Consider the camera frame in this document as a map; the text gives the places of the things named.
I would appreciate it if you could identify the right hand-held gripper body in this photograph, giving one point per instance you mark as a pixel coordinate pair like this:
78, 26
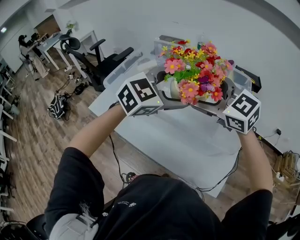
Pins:
243, 112

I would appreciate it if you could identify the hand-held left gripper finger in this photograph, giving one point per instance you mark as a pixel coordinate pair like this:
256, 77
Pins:
160, 75
173, 105

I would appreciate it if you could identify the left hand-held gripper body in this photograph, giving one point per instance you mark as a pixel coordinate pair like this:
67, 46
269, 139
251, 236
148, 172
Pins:
138, 96

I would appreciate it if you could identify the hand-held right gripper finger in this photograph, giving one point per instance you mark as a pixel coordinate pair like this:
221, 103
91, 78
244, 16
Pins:
230, 90
213, 109

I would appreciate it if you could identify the clear plastic storage bin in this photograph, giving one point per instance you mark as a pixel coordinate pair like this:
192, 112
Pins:
122, 72

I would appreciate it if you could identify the colourful flowers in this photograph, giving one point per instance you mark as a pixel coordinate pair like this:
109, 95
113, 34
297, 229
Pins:
189, 68

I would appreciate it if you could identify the grey shoulder pack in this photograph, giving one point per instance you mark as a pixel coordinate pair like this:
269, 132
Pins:
70, 228

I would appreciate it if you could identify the person's left forearm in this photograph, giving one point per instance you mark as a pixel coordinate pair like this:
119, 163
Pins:
98, 131

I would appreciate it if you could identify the person's right forearm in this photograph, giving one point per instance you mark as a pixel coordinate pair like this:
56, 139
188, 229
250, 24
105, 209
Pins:
255, 161

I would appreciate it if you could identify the cream rectangular block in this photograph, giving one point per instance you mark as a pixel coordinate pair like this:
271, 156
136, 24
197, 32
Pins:
146, 65

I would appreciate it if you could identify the black desk tray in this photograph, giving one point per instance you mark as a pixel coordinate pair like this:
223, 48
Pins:
254, 79

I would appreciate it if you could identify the purple toy eggplant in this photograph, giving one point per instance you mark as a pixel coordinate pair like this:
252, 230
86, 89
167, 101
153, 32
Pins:
231, 62

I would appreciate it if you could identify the black office chair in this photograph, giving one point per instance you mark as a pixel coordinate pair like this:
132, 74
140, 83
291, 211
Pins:
105, 68
286, 230

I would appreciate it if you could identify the small black bag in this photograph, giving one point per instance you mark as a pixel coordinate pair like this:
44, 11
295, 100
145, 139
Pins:
81, 88

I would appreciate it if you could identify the white desk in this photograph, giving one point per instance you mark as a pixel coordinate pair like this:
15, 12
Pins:
49, 43
86, 36

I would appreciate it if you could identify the black white patterned backpack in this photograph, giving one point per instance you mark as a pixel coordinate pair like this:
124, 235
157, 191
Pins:
57, 107

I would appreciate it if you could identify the small green potted plant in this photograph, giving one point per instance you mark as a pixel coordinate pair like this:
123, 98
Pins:
71, 25

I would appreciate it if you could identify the person's black shirt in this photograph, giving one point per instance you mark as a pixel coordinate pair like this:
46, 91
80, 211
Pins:
164, 211

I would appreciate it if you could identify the pale green bin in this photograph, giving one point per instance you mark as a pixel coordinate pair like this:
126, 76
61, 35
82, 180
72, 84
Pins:
15, 110

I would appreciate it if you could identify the white side table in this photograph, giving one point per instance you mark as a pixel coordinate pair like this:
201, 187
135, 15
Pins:
4, 112

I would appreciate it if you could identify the ceiling light panel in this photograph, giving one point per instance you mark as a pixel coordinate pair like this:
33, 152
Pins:
3, 29

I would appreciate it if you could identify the black wall charger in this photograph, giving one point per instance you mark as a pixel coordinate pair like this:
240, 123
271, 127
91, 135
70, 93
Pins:
278, 131

